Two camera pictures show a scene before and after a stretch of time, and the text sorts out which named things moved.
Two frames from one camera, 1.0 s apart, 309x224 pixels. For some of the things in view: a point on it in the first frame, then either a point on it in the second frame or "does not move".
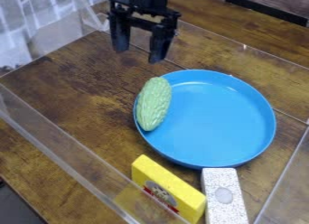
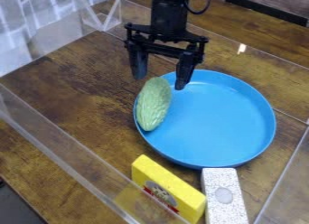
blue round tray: x=221 y=122 does not move
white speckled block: x=225 y=203 does not move
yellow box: x=165 y=200 does not move
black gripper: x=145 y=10 to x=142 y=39
